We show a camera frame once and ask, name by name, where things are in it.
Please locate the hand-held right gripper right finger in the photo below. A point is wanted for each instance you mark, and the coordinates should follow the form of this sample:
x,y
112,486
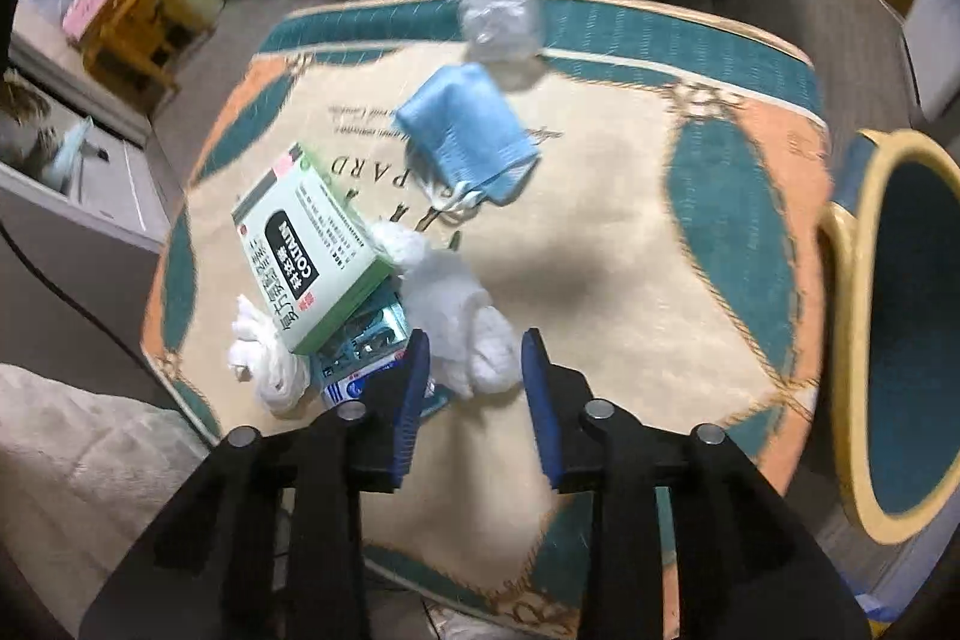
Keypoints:
x,y
540,407

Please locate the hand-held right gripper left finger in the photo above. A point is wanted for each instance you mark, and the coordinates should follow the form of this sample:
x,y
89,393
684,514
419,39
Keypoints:
x,y
409,407

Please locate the blue white blister packet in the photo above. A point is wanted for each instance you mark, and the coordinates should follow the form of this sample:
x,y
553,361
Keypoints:
x,y
360,347

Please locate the white tissue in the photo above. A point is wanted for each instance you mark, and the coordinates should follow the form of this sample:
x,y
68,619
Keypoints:
x,y
270,362
450,302

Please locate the green white medicine box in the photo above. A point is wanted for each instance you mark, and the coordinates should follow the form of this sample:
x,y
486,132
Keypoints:
x,y
315,257

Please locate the blue face mask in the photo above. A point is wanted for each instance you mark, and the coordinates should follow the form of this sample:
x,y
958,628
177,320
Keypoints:
x,y
465,130

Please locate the teal bin with yellow rim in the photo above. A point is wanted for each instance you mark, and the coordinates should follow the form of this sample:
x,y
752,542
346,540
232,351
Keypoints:
x,y
915,347

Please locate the clear plastic bag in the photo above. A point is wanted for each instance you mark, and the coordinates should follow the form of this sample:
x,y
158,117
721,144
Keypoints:
x,y
495,3

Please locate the patterned teal and orange mat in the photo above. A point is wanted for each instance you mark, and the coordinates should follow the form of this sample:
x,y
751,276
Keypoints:
x,y
637,325

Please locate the beige fluffy blanket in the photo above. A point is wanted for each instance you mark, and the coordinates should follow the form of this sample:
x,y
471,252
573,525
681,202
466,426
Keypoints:
x,y
75,475

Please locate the white cabinet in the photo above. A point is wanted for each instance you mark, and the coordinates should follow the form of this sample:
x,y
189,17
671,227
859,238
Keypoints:
x,y
112,190

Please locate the wooden nightstand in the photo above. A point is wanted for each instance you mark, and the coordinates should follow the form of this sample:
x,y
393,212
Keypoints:
x,y
127,33

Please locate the pink paper box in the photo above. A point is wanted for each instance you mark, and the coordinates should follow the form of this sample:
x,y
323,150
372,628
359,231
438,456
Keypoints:
x,y
90,3

